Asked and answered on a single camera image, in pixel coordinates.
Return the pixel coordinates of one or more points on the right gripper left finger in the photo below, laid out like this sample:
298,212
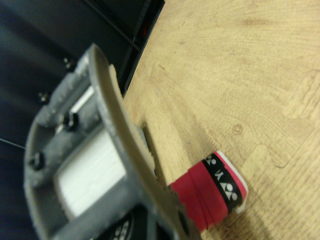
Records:
50,175

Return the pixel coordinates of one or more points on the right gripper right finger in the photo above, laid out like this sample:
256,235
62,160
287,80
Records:
130,140

